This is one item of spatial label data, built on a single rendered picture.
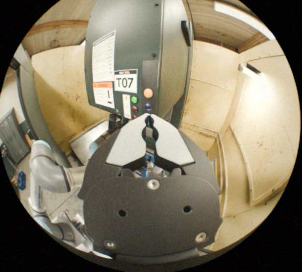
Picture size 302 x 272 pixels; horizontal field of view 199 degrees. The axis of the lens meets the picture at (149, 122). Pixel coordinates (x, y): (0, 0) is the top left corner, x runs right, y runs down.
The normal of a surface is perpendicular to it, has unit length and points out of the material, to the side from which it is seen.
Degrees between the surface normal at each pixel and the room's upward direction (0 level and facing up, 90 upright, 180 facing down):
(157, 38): 90
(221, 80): 90
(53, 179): 49
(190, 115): 90
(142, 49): 90
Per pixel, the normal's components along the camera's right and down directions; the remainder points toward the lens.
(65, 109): 0.88, 0.29
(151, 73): -0.47, 0.45
